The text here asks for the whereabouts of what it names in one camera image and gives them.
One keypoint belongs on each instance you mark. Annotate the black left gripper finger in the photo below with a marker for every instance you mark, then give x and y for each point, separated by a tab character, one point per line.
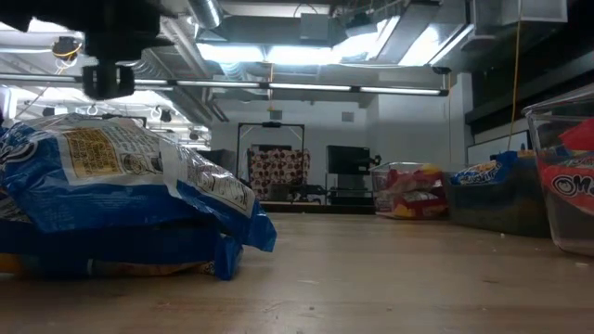
98	82
125	80

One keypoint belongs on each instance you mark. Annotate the orange Maruchan ramen packet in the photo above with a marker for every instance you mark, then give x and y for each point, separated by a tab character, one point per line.
580	134
571	183

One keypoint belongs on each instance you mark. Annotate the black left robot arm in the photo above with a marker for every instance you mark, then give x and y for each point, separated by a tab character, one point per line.
55	11

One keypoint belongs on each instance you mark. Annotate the long ceiling light strip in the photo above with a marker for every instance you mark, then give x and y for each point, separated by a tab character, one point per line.
301	86

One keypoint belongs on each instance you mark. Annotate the red-white patterned cloth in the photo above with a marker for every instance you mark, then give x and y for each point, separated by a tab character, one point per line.
278	169

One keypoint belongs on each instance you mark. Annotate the low dark platform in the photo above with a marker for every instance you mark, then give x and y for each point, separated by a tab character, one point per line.
315	207

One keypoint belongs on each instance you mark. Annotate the black monitor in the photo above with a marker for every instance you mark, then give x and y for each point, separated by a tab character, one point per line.
348	160

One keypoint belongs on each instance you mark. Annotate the clear plastic bin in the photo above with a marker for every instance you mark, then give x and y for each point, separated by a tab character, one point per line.
538	139
380	195

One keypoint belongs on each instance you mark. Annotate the gray plastic bin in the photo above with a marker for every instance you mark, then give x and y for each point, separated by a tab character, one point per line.
496	209

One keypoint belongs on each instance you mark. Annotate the round metal air duct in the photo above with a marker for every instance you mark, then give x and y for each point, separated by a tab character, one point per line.
206	11

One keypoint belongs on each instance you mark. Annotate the black gantry frame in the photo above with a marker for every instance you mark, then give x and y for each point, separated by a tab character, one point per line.
271	124

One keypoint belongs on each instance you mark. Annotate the gray wall vent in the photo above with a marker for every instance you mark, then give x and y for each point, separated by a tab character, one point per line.
348	116

